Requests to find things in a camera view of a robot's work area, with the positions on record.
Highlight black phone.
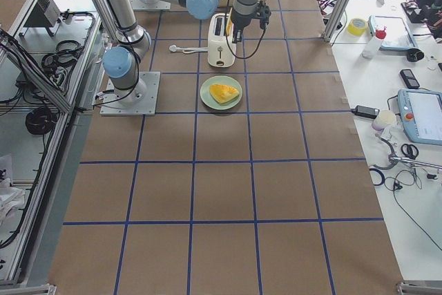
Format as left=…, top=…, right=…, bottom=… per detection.
left=399, top=69, right=420, bottom=89

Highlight white toaster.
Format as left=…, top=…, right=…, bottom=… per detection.
left=207, top=13, right=236, bottom=68

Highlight black power adapter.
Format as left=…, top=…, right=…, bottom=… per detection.
left=351, top=105, right=380, bottom=120

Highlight bread slice in toaster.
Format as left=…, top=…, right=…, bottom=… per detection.
left=225, top=16, right=232, bottom=36

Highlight white paper cup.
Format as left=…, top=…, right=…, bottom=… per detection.
left=372, top=110, right=396, bottom=131

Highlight green plate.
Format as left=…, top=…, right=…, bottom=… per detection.
left=200, top=75, right=242, bottom=111

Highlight black scissors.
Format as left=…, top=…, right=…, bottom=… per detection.
left=401, top=143, right=419, bottom=160

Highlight triangular golden pastry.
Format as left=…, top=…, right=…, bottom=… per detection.
left=209, top=84, right=240, bottom=104

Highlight blue tape roll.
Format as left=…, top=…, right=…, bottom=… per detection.
left=369, top=167, right=385, bottom=187

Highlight yellow tape roll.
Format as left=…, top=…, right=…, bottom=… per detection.
left=347, top=18, right=368, bottom=36

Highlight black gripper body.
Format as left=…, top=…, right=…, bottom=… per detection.
left=231, top=1, right=257, bottom=30

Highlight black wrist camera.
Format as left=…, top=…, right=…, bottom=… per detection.
left=256, top=1, right=271, bottom=30

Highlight white bottle red cap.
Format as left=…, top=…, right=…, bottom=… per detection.
left=361, top=27, right=386, bottom=59

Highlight blue teach pendant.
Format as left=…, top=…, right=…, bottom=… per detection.
left=397, top=89, right=441, bottom=146
left=368, top=15, right=418, bottom=51

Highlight white toaster power cord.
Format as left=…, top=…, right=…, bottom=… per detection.
left=169, top=44, right=209, bottom=55

